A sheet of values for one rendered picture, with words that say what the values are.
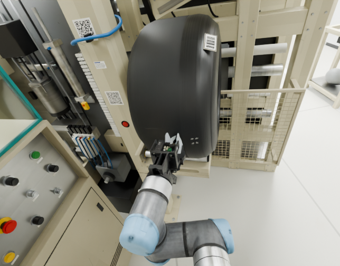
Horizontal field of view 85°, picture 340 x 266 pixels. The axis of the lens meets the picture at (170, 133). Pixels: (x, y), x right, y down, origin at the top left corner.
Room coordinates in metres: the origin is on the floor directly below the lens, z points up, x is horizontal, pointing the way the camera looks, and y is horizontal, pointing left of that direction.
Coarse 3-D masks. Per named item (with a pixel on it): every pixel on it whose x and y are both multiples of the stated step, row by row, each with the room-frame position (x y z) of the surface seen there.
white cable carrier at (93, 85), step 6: (78, 54) 0.84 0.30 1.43; (78, 60) 0.85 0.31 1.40; (84, 60) 0.88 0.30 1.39; (84, 66) 0.84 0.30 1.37; (84, 72) 0.85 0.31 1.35; (90, 72) 0.84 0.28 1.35; (90, 78) 0.86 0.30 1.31; (90, 84) 0.85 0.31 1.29; (96, 84) 0.84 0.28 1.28; (96, 90) 0.84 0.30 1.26; (96, 96) 0.85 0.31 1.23; (102, 102) 0.84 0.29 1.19; (102, 108) 0.84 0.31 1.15; (108, 114) 0.84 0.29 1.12; (108, 120) 0.85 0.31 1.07; (114, 126) 0.84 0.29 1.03
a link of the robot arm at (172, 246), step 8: (168, 224) 0.20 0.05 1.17; (176, 224) 0.19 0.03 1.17; (168, 232) 0.17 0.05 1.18; (176, 232) 0.17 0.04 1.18; (168, 240) 0.16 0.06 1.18; (176, 240) 0.16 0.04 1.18; (160, 248) 0.15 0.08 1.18; (168, 248) 0.15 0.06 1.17; (176, 248) 0.14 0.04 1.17; (144, 256) 0.15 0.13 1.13; (152, 256) 0.14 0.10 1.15; (160, 256) 0.14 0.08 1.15; (168, 256) 0.14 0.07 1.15; (176, 256) 0.13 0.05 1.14; (184, 256) 0.13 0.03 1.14; (160, 264) 0.13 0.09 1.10
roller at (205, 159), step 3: (147, 150) 0.71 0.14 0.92; (144, 153) 0.70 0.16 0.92; (147, 153) 0.69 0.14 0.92; (147, 156) 0.68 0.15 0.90; (150, 156) 0.68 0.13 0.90; (207, 156) 0.58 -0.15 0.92; (186, 159) 0.60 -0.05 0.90; (189, 159) 0.60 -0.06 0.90; (192, 159) 0.59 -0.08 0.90; (195, 159) 0.59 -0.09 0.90; (198, 159) 0.58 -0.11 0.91; (201, 159) 0.58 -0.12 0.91; (204, 159) 0.57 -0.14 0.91; (207, 159) 0.57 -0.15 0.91
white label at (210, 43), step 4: (204, 36) 0.60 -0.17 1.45; (208, 36) 0.60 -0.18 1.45; (212, 36) 0.60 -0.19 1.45; (216, 36) 0.60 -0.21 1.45; (204, 40) 0.59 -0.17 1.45; (208, 40) 0.59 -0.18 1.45; (212, 40) 0.59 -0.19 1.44; (216, 40) 0.59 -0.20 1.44; (204, 44) 0.58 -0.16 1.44; (208, 44) 0.58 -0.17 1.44; (212, 44) 0.58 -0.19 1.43; (216, 44) 0.58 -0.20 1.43; (204, 48) 0.56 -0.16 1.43; (208, 48) 0.56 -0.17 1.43; (212, 48) 0.56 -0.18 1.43
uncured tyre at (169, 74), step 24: (168, 24) 0.71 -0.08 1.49; (192, 24) 0.66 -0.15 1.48; (216, 24) 0.72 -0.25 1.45; (144, 48) 0.64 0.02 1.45; (168, 48) 0.61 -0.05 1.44; (192, 48) 0.57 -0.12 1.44; (216, 48) 0.60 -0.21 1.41; (144, 72) 0.58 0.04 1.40; (168, 72) 0.55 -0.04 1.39; (192, 72) 0.52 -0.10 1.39; (216, 72) 0.55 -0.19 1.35; (144, 96) 0.54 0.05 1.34; (168, 96) 0.51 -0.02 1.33; (192, 96) 0.48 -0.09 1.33; (216, 96) 0.52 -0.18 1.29; (144, 120) 0.52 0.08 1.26; (168, 120) 0.48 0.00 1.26; (192, 120) 0.46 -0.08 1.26; (216, 120) 0.50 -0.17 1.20; (144, 144) 0.56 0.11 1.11
